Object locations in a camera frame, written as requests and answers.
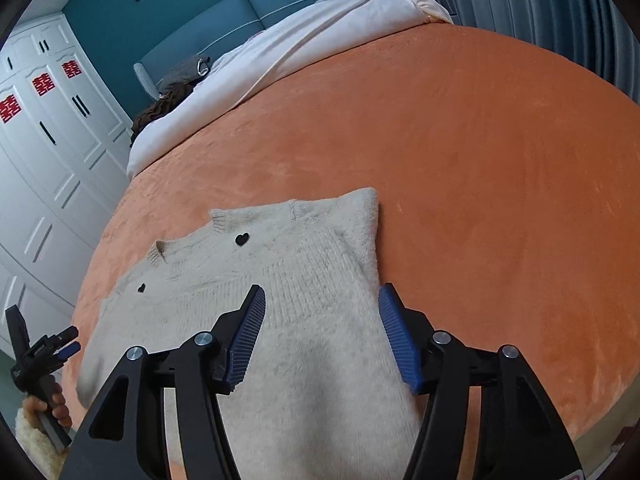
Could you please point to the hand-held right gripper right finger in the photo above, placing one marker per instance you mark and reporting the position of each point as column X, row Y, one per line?
column 397, row 340

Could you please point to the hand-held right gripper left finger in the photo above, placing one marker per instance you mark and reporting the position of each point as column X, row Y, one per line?
column 247, row 335

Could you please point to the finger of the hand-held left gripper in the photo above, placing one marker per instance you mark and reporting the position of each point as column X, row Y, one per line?
column 70, row 351
column 65, row 334

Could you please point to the beige knit sweater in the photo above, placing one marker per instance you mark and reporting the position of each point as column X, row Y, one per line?
column 310, row 285

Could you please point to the person's left hand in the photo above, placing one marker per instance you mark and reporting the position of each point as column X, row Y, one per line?
column 55, row 407

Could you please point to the white panelled wardrobe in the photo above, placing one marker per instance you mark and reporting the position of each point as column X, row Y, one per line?
column 50, row 160

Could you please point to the orange plush blanket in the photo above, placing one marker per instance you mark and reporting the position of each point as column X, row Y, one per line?
column 475, row 160

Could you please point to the red paper decal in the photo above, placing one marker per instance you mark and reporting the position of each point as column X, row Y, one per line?
column 43, row 85
column 7, row 109
column 72, row 69

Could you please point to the brown knitted cloth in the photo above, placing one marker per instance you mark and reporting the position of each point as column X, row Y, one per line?
column 155, row 110

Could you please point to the dark grey pillow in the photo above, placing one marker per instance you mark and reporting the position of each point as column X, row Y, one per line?
column 182, row 75

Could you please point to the white duvet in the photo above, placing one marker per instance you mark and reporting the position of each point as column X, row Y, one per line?
column 300, row 45

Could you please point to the blue upholstered headboard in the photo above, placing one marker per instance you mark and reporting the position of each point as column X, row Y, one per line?
column 300, row 0

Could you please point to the grey pleated curtain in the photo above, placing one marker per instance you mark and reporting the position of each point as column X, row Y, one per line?
column 525, row 5

